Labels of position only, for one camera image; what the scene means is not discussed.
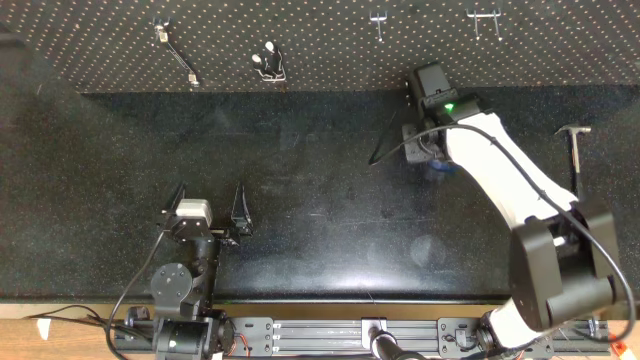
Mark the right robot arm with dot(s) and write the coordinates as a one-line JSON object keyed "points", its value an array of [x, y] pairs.
{"points": [[495, 165]]}

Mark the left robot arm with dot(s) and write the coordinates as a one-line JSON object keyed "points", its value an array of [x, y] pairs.
{"points": [[175, 285]]}

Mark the black pegboard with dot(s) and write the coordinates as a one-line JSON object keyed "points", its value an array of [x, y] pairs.
{"points": [[320, 30]]}

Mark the orange plastic piece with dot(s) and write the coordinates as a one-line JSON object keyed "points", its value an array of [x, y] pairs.
{"points": [[617, 347]]}

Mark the roll of blue tape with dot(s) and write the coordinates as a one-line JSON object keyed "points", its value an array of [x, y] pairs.
{"points": [[442, 170]]}

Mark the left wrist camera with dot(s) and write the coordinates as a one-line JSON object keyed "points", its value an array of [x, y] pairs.
{"points": [[194, 209]]}

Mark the mounting rail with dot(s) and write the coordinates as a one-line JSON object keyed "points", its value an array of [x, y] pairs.
{"points": [[320, 337]]}

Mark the hammer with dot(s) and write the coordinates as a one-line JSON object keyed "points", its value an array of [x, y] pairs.
{"points": [[576, 150]]}

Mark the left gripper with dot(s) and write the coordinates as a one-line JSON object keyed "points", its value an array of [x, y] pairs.
{"points": [[192, 232]]}

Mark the metal hook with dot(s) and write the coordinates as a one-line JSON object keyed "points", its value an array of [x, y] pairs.
{"points": [[272, 79], [160, 21], [476, 25], [379, 27]]}

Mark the black and white pliers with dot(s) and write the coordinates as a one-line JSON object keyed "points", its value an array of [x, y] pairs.
{"points": [[272, 60]]}

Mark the wrench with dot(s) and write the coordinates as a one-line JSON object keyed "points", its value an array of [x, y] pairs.
{"points": [[177, 56]]}

